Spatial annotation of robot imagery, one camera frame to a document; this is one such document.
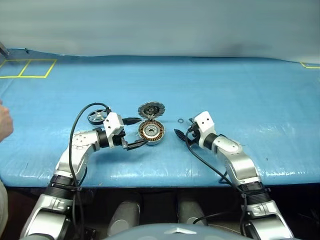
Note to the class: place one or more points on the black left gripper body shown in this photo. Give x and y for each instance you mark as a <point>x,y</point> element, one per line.
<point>118,140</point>

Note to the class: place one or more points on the blue plastic table cover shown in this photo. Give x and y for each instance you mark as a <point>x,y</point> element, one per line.
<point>225,87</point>

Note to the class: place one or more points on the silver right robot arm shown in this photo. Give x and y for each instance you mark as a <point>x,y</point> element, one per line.
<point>237,162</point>

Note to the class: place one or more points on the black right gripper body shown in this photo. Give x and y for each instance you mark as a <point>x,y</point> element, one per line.
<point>193,132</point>

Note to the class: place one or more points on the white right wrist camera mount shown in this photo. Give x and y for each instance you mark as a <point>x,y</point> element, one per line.
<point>205,123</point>

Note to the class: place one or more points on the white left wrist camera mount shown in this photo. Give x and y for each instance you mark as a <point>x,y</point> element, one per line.
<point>112,122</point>

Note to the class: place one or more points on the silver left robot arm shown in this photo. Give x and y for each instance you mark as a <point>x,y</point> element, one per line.
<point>80,143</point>

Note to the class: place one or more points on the grey robot torso with logo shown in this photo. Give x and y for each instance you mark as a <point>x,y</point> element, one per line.
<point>162,232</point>

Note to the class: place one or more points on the person's bare hand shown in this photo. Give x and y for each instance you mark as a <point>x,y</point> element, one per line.
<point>5,122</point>

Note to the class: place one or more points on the grey metal bar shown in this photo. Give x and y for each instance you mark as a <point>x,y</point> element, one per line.
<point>3,49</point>

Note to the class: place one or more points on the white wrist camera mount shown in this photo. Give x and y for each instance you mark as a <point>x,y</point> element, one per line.
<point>205,123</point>
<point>112,122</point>

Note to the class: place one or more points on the round motor housing copper windings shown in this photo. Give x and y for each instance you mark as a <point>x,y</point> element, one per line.
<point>151,131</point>

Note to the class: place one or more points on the round ribbed motor lid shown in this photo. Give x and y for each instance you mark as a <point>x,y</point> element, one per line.
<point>151,109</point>

